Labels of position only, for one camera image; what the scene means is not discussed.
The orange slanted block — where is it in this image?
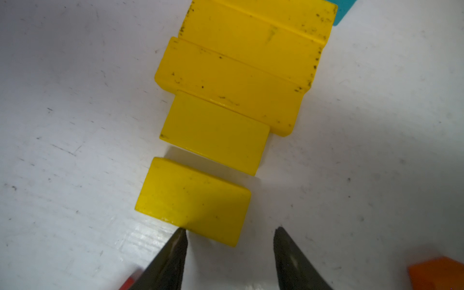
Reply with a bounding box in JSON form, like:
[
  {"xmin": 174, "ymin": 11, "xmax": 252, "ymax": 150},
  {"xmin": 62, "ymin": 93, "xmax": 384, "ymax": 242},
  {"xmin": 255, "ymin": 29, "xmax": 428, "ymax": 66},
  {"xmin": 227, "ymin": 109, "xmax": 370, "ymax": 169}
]
[{"xmin": 408, "ymin": 257, "xmax": 464, "ymax": 290}]

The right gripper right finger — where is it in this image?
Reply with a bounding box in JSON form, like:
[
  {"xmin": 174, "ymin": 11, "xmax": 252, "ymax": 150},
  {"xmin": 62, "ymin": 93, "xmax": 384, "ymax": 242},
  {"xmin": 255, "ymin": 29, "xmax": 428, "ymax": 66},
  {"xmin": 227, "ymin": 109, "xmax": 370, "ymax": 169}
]
[{"xmin": 273, "ymin": 227, "xmax": 332, "ymax": 290}]

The long yellow rectangle block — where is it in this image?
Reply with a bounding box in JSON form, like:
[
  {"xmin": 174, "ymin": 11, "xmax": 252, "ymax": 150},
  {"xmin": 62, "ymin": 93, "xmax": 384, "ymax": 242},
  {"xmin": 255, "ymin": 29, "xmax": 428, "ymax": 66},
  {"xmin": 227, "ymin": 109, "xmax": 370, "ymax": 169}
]
[{"xmin": 219, "ymin": 0, "xmax": 338, "ymax": 46}]

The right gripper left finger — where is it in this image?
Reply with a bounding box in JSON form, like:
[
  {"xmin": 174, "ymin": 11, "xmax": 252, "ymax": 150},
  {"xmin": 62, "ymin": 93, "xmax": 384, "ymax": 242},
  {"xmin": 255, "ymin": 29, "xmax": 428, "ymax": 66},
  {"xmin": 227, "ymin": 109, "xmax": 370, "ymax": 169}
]
[{"xmin": 129, "ymin": 228, "xmax": 188, "ymax": 290}]

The small yellow block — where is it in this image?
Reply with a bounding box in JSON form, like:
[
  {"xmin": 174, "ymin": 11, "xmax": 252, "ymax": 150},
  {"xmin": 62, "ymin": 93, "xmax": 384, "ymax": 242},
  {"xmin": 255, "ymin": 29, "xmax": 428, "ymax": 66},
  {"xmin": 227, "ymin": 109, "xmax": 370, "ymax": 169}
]
[{"xmin": 159, "ymin": 91, "xmax": 270, "ymax": 176}]

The red square block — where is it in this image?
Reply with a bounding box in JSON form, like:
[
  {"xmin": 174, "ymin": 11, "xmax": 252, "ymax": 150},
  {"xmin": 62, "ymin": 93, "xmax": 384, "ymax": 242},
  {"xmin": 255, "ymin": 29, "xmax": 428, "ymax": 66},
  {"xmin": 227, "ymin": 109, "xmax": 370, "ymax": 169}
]
[{"xmin": 119, "ymin": 269, "xmax": 144, "ymax": 290}]

